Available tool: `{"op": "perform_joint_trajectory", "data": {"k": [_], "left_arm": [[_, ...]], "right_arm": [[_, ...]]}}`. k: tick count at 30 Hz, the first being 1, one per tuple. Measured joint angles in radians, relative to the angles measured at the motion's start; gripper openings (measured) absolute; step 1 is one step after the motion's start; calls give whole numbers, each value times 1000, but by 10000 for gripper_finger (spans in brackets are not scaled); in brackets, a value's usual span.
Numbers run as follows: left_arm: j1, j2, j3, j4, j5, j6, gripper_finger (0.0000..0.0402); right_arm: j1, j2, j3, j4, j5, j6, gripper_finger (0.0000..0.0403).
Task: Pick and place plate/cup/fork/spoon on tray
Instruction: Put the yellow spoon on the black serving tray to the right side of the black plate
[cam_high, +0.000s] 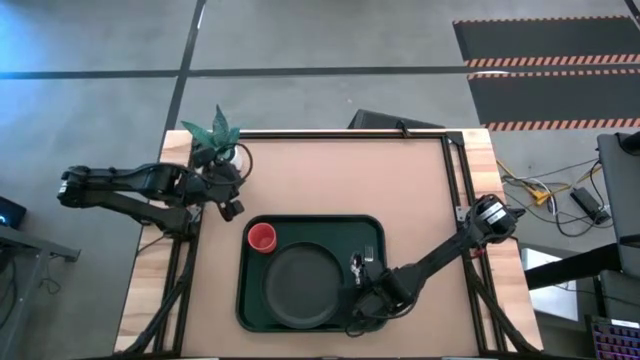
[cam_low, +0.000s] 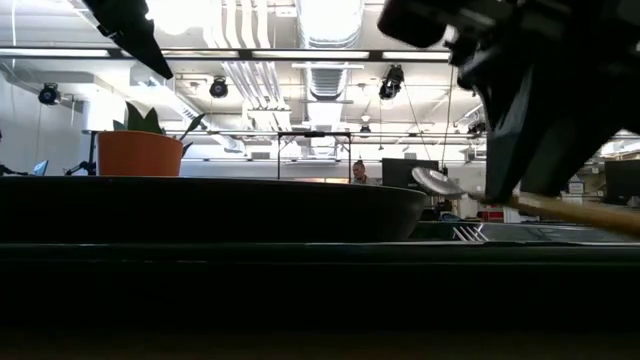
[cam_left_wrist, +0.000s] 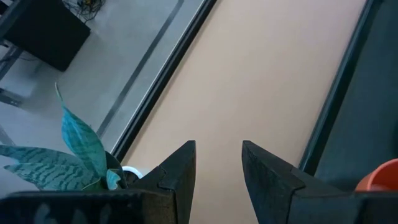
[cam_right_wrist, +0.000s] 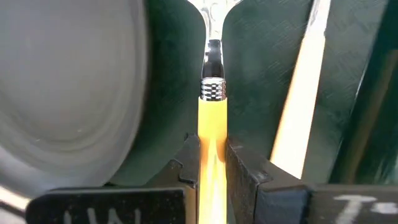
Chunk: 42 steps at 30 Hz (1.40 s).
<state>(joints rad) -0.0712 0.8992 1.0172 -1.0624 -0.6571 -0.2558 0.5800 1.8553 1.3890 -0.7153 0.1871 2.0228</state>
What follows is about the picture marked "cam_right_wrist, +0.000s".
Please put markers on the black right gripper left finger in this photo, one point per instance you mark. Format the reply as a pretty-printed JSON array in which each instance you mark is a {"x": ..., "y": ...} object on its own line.
[{"x": 186, "y": 161}]

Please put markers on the dark green plastic tray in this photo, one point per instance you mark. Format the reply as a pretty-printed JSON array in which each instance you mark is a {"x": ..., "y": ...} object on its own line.
[{"x": 255, "y": 77}]

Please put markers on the black round plate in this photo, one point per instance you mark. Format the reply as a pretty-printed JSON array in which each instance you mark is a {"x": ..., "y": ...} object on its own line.
[{"x": 62, "y": 93}]

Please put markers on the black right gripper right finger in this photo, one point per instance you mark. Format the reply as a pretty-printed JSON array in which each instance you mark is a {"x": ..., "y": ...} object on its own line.
[{"x": 245, "y": 174}]

